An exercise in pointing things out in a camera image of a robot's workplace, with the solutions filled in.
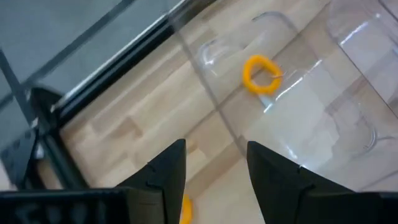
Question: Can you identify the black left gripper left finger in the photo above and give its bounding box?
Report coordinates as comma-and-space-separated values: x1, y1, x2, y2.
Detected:
116, 138, 187, 224

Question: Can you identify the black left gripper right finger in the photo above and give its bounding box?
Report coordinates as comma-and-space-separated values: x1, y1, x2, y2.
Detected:
247, 141, 381, 224

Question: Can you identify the orange spring keychain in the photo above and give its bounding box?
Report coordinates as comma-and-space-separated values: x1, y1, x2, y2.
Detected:
241, 54, 284, 96
179, 194, 194, 224

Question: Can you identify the small clear plastic bin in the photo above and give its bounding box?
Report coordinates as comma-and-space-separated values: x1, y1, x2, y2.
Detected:
167, 6, 398, 192

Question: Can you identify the large clear plastic bin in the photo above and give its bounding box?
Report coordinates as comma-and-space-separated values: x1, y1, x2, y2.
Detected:
326, 0, 398, 118

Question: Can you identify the black metal table frame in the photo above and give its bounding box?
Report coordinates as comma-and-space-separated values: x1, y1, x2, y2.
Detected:
0, 0, 218, 190

